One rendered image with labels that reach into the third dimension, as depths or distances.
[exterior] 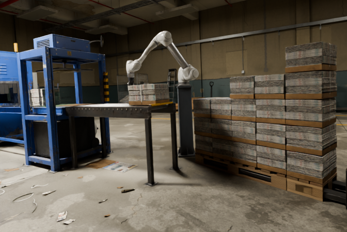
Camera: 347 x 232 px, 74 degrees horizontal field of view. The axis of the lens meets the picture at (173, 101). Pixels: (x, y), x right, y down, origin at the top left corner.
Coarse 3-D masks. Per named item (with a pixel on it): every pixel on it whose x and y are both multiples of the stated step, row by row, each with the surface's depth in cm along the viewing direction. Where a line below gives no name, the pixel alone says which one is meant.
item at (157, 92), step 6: (150, 84) 248; (156, 84) 250; (162, 84) 259; (144, 90) 253; (150, 90) 249; (156, 90) 248; (162, 90) 258; (168, 90) 269; (144, 96) 254; (150, 96) 250; (156, 96) 248; (162, 96) 257; (168, 96) 271
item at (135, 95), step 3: (129, 87) 263; (132, 87) 261; (135, 87) 259; (138, 87) 257; (129, 90) 264; (132, 90) 262; (135, 90) 260; (138, 90) 257; (129, 93) 264; (132, 93) 262; (135, 93) 260; (138, 93) 257; (129, 96) 265; (132, 96) 263; (135, 96) 261; (138, 96) 258; (132, 99) 264; (135, 99) 261; (138, 99) 259
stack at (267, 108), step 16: (208, 112) 275; (224, 112) 257; (240, 112) 242; (256, 112) 228; (272, 112) 215; (208, 128) 277; (224, 128) 259; (240, 128) 242; (256, 128) 231; (272, 128) 216; (208, 144) 280; (224, 144) 261; (240, 144) 245; (208, 160) 299; (224, 160) 262; (256, 160) 231; (272, 160) 218; (240, 176) 247; (272, 176) 219
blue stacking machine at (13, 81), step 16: (16, 48) 477; (0, 64) 437; (16, 64) 462; (0, 80) 438; (16, 80) 462; (32, 80) 488; (0, 96) 541; (16, 96) 466; (0, 128) 437; (16, 128) 460
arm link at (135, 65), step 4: (152, 44) 299; (156, 44) 302; (148, 48) 297; (152, 48) 300; (144, 52) 290; (148, 52) 295; (144, 56) 283; (136, 60) 274; (140, 60) 277; (132, 64) 270; (136, 64) 268; (140, 64) 276; (132, 68) 271; (136, 68) 269
